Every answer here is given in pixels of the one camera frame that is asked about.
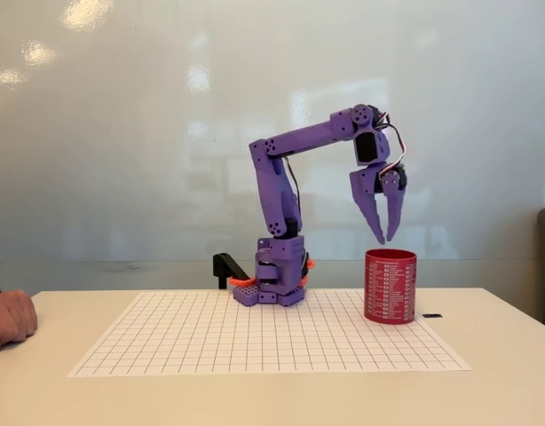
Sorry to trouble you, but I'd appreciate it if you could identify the red printed cup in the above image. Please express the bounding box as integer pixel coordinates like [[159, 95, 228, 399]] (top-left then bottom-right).
[[364, 248, 418, 326]]

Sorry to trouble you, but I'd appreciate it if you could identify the person's bare hand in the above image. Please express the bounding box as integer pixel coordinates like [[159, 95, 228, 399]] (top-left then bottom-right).
[[0, 289, 38, 354]]

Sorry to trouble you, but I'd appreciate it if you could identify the black table clamp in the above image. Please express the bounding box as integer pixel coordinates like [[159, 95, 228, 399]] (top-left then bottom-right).
[[212, 252, 249, 290]]

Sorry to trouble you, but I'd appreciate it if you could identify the white grid paper sheet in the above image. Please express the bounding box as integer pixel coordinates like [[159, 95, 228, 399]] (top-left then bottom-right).
[[66, 290, 472, 379]]

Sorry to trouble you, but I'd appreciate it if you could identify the red white black servo cable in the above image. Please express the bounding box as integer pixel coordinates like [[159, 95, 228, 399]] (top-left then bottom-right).
[[373, 113, 409, 178]]

